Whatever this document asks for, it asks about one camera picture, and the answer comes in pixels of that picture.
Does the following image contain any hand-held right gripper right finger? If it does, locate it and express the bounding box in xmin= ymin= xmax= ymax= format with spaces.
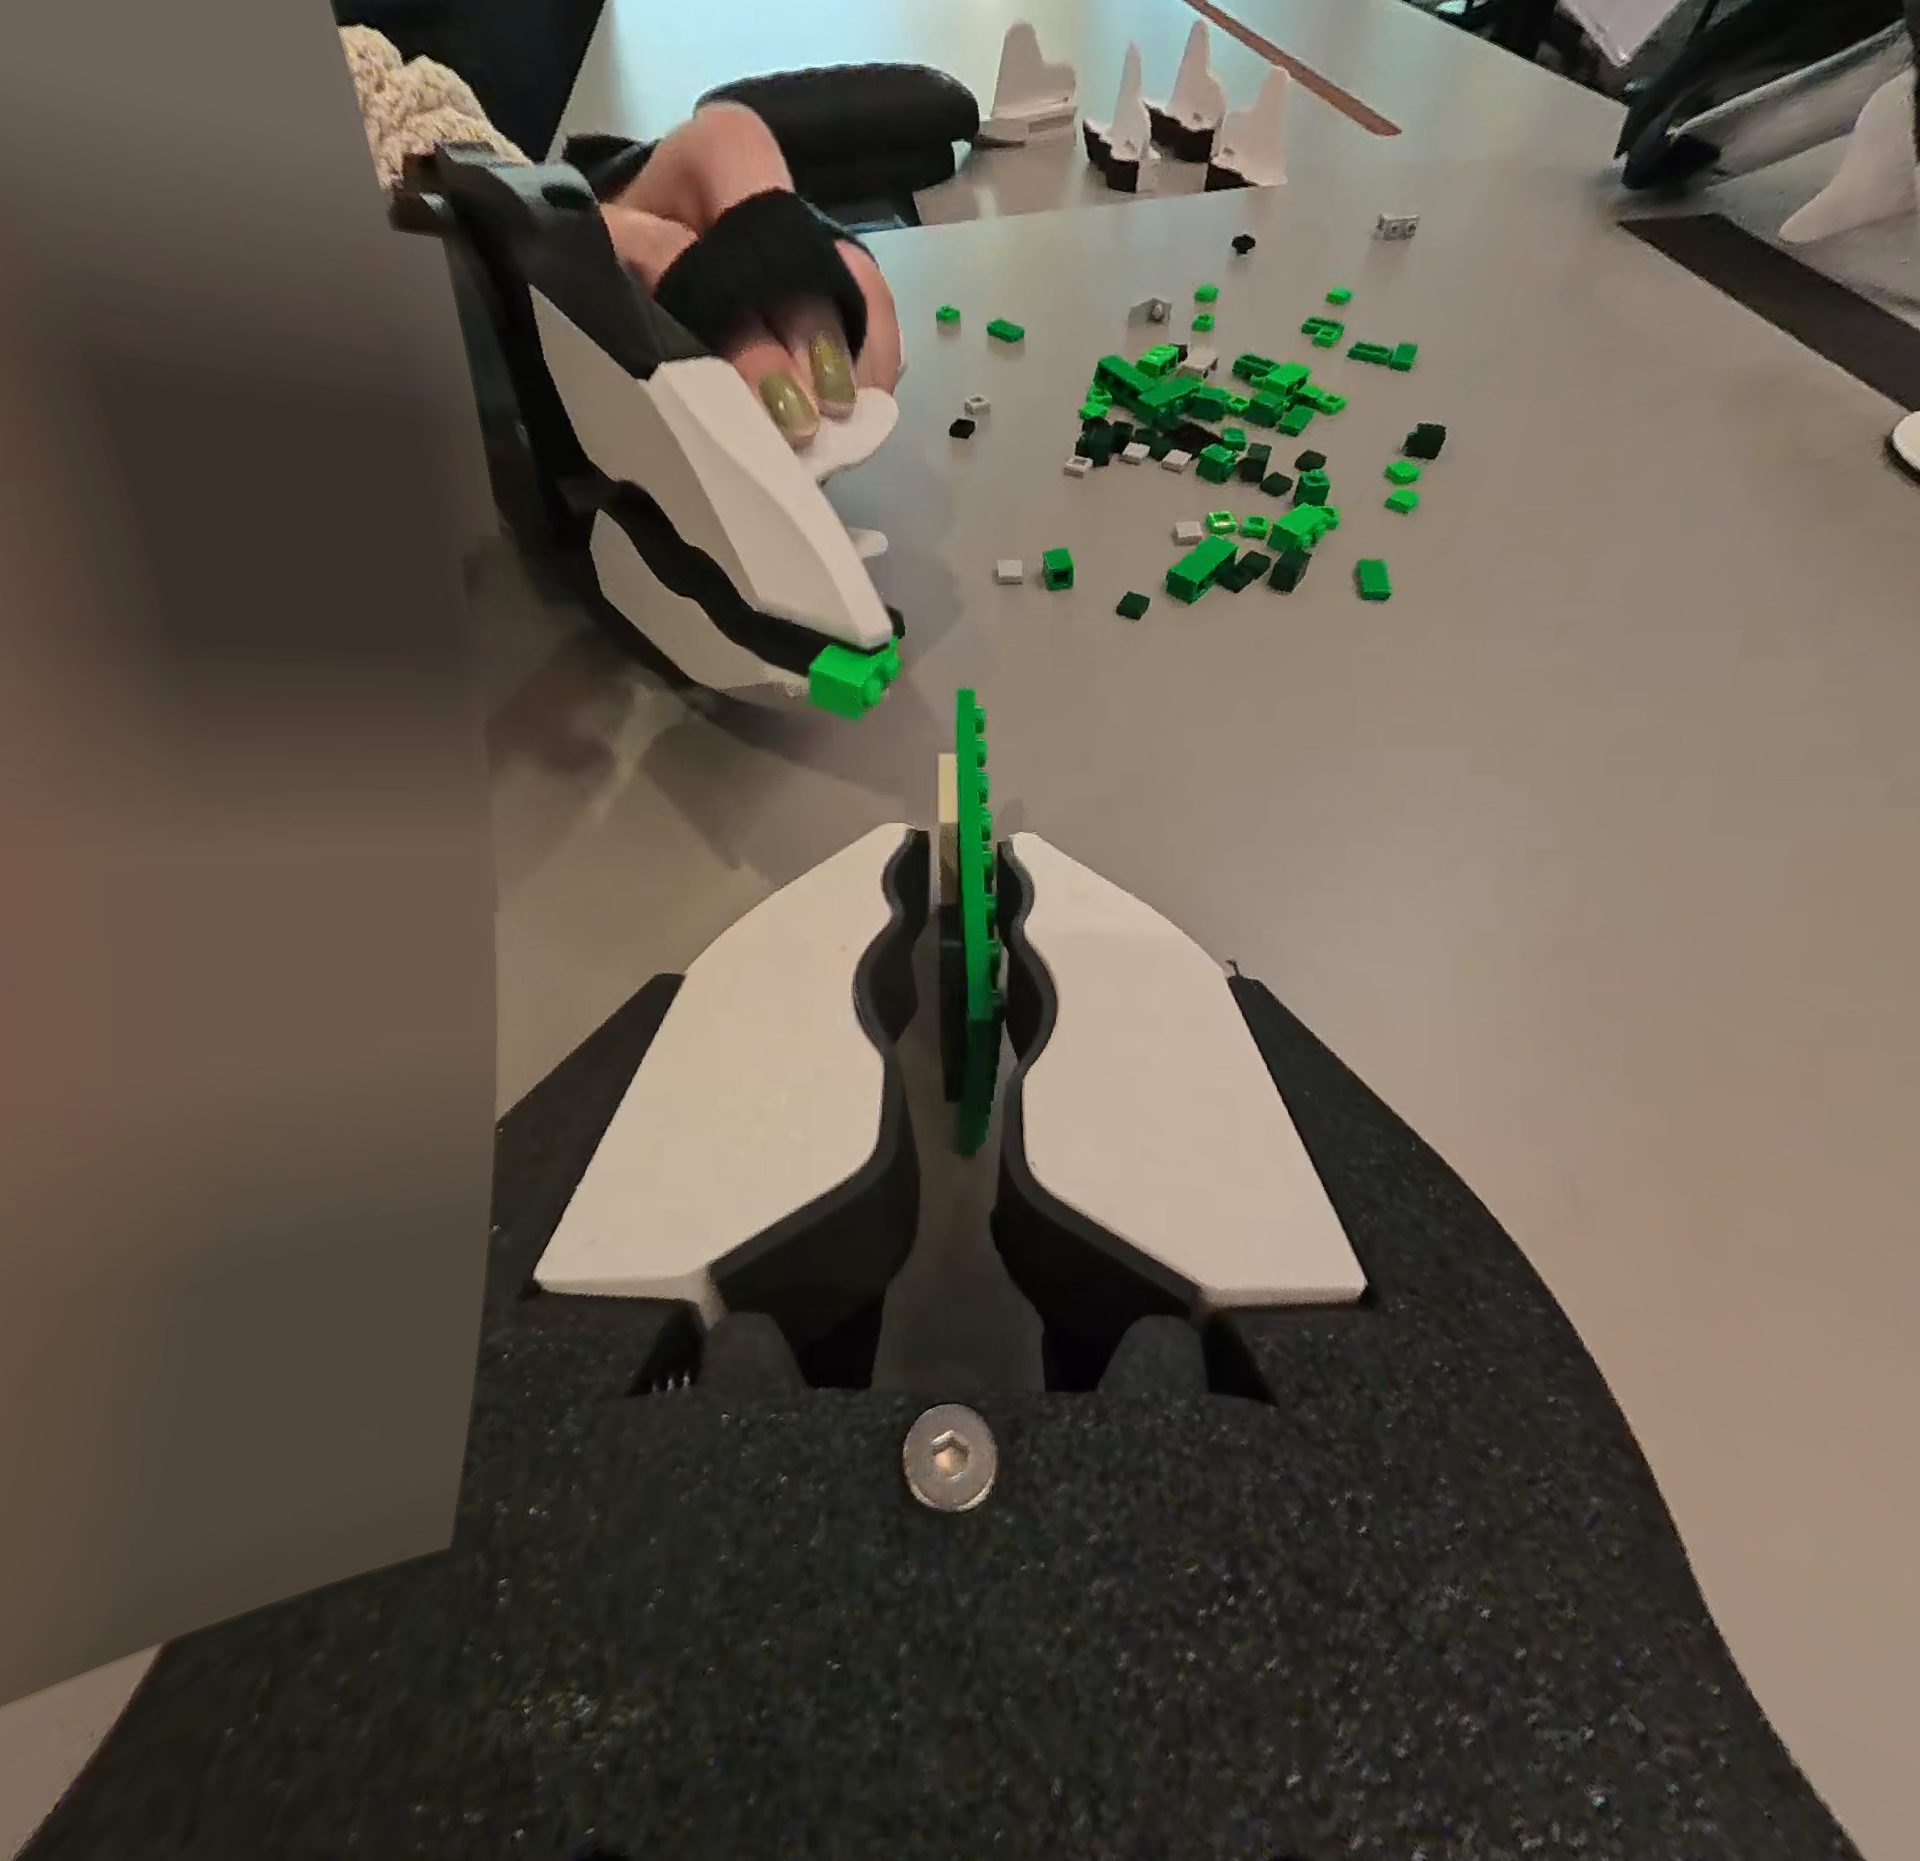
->
xmin=990 ymin=830 xmax=1369 ymax=1391

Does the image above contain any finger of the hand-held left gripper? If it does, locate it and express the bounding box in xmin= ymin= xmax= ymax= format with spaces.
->
xmin=531 ymin=278 xmax=902 ymax=648
xmin=587 ymin=514 xmax=819 ymax=709

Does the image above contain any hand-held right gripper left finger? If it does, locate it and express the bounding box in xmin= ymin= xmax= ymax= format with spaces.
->
xmin=531 ymin=822 xmax=929 ymax=1391

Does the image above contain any small green lego brick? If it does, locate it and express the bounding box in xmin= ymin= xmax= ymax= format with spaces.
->
xmin=804 ymin=636 xmax=906 ymax=719

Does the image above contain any green lego baseplate assembly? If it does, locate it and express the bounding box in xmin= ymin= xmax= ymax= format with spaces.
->
xmin=933 ymin=685 xmax=1026 ymax=1153

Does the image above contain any pile of lego pieces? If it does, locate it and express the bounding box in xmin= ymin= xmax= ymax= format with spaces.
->
xmin=935 ymin=209 xmax=1451 ymax=630

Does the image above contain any person's left forearm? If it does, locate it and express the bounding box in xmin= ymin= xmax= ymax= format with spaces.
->
xmin=335 ymin=22 xmax=533 ymax=189

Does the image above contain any person's left hand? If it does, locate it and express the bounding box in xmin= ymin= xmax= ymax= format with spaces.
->
xmin=592 ymin=98 xmax=909 ymax=450

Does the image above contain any black chair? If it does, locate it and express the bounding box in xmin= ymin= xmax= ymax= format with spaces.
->
xmin=322 ymin=0 xmax=620 ymax=160

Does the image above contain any white fin part dark base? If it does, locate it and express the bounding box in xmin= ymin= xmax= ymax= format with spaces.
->
xmin=1145 ymin=15 xmax=1222 ymax=161
xmin=1082 ymin=38 xmax=1163 ymax=192
xmin=1204 ymin=64 xmax=1295 ymax=194

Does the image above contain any black equipment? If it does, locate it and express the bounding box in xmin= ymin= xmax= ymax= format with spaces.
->
xmin=1611 ymin=0 xmax=1920 ymax=199

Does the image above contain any large white fin part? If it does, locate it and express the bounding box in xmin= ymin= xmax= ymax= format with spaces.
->
xmin=1776 ymin=81 xmax=1920 ymax=245

